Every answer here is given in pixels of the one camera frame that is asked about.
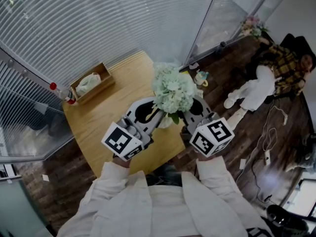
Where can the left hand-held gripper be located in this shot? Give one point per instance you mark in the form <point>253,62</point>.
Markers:
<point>121,141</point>

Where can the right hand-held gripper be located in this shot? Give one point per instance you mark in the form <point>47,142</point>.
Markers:
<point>212,137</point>

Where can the pale green flowers bouquet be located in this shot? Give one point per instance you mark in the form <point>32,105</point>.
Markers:
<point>172,92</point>

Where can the person's right forearm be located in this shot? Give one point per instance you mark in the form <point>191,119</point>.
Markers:
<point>217,181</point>

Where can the person's left forearm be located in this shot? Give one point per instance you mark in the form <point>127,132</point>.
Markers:
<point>108,189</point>

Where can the green printed packet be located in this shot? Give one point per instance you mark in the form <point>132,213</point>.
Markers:
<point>200,93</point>

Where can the pale green mug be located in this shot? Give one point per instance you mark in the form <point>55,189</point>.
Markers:
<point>200,79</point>

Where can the wooden table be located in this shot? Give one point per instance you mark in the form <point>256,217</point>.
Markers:
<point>98,122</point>

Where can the yellow green notebook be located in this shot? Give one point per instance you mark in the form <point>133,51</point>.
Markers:
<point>185,72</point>

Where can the wooden box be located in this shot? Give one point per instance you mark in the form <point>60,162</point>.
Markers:
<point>98,93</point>

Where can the white crumpled paper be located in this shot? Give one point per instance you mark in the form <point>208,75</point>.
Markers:
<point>194,66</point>

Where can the person's legs in jeans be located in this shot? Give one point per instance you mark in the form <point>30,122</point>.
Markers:
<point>165,175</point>

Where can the white plastic bag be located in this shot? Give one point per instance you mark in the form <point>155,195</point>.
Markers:
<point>87,84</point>

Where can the white floor socket plate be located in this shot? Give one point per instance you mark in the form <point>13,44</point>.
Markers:
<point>242,163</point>
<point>45,177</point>

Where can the dark drinking bottle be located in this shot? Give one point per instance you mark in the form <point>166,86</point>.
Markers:
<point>221,46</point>

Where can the white power strip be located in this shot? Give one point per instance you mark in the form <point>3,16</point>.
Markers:
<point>267,157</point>

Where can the clear bottle with red cap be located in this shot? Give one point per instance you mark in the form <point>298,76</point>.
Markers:
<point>65,95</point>

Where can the white plug adapter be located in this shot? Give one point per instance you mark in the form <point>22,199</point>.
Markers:
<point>285,120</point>

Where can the grey swivel chair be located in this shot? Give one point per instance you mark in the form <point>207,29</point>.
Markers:
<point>49,125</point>

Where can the person's torso in white shirt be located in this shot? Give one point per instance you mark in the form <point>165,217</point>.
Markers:
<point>168,209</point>

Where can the pink flower bouquet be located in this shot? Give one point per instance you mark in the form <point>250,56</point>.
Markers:
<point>253,26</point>

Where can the black office chair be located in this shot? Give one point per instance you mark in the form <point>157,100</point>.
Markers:
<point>291,39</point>

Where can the black and white patterned block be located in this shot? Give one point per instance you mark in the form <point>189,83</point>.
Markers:
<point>258,232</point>

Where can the white desk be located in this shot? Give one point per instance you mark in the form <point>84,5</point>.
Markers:
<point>301,199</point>

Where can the black swivel chair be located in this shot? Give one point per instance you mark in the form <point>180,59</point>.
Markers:
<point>284,218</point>

